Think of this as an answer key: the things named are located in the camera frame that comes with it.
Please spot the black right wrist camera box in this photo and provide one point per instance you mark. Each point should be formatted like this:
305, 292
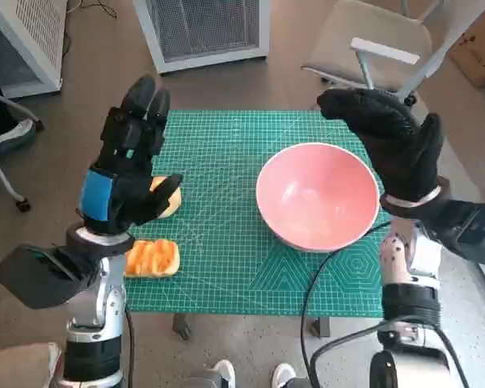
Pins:
473, 230

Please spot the white perforated cabinet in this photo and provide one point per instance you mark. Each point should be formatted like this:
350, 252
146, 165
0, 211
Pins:
36, 36
210, 28

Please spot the dark table leg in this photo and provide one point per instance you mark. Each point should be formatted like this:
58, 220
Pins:
322, 326
182, 325

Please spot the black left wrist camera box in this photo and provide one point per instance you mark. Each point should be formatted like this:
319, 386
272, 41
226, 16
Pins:
32, 279

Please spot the round bread bun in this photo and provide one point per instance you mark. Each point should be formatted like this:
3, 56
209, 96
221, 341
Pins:
174, 206

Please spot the pink bowl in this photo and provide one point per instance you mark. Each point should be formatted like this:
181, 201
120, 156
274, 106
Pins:
319, 194

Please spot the person's foot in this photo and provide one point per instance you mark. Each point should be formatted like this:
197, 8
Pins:
283, 376
224, 374

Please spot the beige office chair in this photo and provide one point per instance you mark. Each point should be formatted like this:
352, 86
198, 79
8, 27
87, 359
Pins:
368, 24

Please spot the rectangular glazed pastry bread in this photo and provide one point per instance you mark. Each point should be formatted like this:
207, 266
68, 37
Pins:
157, 258

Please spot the grey office chair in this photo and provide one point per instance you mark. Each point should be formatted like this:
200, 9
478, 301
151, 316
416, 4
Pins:
12, 133

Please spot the black gloved right hand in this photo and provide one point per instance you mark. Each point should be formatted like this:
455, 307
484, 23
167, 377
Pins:
400, 149

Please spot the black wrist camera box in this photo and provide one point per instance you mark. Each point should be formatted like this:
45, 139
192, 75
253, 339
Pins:
32, 279
473, 230

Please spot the cardboard box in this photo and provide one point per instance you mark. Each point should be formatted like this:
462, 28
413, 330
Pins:
483, 52

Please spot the green cutting mat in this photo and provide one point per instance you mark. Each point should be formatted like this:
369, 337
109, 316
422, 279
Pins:
226, 202

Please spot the black left hand blue tape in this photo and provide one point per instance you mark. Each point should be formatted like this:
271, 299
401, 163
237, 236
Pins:
129, 190

